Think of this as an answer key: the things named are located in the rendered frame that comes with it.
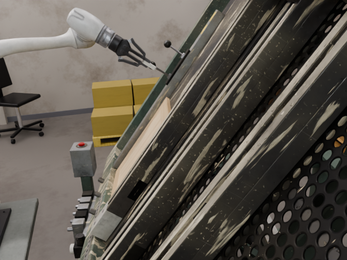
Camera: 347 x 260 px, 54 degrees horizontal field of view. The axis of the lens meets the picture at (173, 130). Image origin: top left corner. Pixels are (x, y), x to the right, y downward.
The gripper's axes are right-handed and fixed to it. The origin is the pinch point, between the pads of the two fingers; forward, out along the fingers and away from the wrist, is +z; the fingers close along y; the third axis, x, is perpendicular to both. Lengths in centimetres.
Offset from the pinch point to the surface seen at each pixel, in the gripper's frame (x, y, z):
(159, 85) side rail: 25.6, -11.3, 13.3
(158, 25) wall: 383, -9, 17
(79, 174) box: 20, -81, 2
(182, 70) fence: 1.6, 5.9, 15.2
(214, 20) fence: 1.6, 33.3, 14.4
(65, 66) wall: 355, -133, -69
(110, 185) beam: -17, -57, 14
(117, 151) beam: 21, -57, 14
